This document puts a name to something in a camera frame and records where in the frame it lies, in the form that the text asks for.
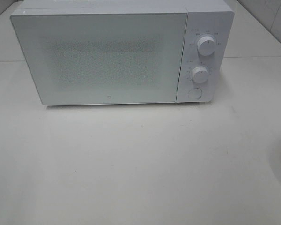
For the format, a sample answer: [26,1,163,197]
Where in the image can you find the round white door button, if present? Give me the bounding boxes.
[188,88,202,100]

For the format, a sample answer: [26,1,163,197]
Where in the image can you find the white microwave door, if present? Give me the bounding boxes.
[11,13,187,105]

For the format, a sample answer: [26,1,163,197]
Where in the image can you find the lower white timer knob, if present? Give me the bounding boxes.
[191,66,210,84]

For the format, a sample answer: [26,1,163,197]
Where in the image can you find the upper white power knob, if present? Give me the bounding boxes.
[196,34,217,56]

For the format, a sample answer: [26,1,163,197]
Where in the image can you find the white microwave oven body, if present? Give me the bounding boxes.
[10,0,234,103]

